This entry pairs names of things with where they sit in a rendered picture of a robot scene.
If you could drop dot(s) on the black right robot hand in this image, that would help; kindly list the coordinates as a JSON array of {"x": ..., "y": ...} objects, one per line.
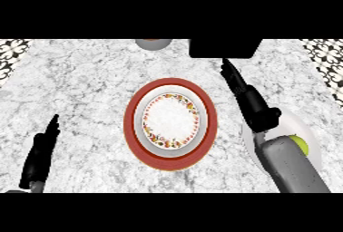
[{"x": 255, "y": 104}]

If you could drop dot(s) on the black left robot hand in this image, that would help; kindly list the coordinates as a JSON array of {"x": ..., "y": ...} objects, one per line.
[{"x": 39, "y": 154}]

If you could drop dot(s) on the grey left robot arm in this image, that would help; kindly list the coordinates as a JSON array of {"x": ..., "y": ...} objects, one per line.
[{"x": 35, "y": 187}]

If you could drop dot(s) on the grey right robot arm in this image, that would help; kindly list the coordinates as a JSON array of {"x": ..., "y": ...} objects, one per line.
[{"x": 290, "y": 164}]

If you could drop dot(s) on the green pear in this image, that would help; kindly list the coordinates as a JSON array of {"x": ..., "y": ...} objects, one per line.
[{"x": 301, "y": 143}]

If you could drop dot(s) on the white plate with floral rim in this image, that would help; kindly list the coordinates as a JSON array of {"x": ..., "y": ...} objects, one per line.
[{"x": 171, "y": 120}]

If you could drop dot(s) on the red round placemat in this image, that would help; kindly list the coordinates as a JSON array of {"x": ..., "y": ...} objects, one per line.
[{"x": 171, "y": 124}]

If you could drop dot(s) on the grey round pot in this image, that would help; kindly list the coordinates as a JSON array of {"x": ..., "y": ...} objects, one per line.
[{"x": 153, "y": 44}]

